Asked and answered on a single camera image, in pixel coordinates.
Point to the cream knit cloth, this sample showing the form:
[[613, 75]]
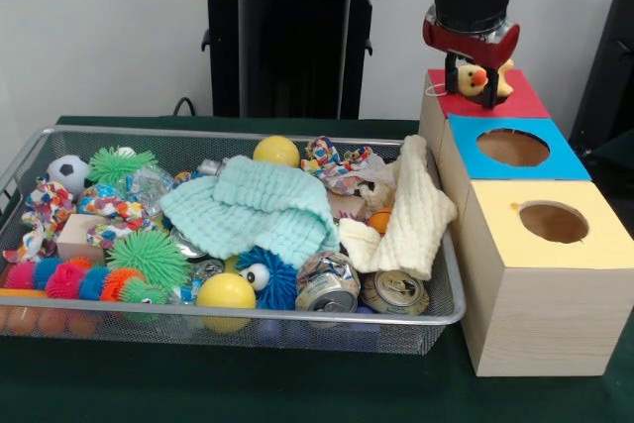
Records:
[[411, 225]]

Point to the light blue knit cloth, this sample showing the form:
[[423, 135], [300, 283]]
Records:
[[267, 205]]

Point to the yellow ball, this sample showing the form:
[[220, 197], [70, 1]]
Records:
[[276, 150], [225, 294]]

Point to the green spiky eyed ball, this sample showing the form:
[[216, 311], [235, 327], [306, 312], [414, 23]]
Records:
[[119, 163]]

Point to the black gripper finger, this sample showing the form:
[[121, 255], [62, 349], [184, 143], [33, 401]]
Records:
[[452, 74], [489, 88]]

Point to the green covered side table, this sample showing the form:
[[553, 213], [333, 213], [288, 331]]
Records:
[[619, 143]]

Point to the blue spiky eyed toy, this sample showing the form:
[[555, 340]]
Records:
[[272, 279]]

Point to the black upright panel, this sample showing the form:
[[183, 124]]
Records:
[[614, 71]]

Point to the silver crushed can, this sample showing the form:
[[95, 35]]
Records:
[[393, 294]]

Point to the small soccer ball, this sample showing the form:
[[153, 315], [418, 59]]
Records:
[[69, 170]]

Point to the dark green table cloth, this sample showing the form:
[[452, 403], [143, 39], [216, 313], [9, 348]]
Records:
[[247, 388]]

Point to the rainbow spiky caterpillar toy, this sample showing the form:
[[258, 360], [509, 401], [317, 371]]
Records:
[[67, 282]]

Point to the plain green spiky ball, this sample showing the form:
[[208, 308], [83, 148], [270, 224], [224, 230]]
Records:
[[146, 254]]

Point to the yellow sponge duck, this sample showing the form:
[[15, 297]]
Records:
[[470, 80]]

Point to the orange toy basketball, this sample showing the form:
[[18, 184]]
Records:
[[381, 221]]

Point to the wooden box with three holes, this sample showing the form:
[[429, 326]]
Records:
[[545, 319]]

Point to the blue white crushed can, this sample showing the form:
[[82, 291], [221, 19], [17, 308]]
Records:
[[327, 289]]

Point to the clear mesh bin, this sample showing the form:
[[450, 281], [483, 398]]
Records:
[[426, 324]]

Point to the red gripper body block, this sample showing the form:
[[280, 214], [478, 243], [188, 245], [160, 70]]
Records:
[[475, 46]]

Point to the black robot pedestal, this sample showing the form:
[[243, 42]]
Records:
[[297, 46]]

